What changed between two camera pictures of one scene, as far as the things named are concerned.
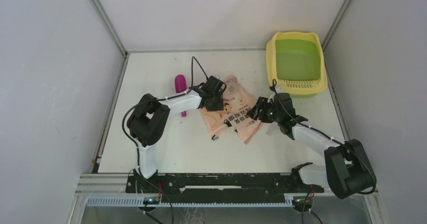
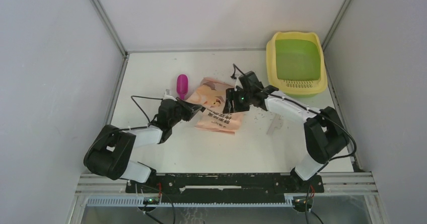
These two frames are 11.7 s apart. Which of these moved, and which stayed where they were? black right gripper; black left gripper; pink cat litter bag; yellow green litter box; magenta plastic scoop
Moved: black left gripper; pink cat litter bag; black right gripper
Stayed: yellow green litter box; magenta plastic scoop
